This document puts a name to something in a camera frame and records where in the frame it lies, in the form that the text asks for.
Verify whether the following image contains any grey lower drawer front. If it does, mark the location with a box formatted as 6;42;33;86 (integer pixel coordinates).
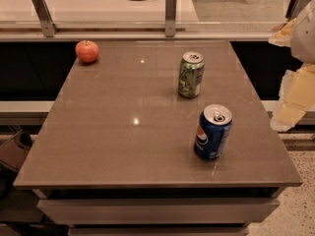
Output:
68;227;248;236

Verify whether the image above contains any blue pepsi can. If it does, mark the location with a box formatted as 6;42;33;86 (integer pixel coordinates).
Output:
194;104;232;160

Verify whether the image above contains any grey upper drawer front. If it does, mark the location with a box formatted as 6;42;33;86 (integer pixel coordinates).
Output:
38;198;280;225

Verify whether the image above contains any red apple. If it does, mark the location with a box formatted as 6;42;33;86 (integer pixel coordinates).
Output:
75;40;99;63

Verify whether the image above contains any right metal railing bracket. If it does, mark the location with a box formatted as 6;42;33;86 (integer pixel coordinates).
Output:
285;0;311;21

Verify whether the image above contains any metal railing bracket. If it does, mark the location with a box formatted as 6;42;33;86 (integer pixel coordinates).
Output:
164;0;177;37
31;0;58;37
285;0;311;21

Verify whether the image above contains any middle metal railing bracket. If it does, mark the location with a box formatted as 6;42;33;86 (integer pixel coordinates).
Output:
164;0;177;37

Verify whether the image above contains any grey drawer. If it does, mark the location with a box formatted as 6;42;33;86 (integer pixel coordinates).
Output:
68;227;248;236
38;198;280;225

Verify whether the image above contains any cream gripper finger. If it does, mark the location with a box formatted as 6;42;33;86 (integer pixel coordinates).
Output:
270;64;315;132
268;19;296;47

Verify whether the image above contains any left metal railing bracket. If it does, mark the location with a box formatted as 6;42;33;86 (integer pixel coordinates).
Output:
31;0;58;37

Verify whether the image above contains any green soda can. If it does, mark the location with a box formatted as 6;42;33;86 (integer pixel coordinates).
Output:
178;51;205;98

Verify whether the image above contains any dark object at left floor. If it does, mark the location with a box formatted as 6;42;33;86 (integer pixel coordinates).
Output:
0;131;32;199

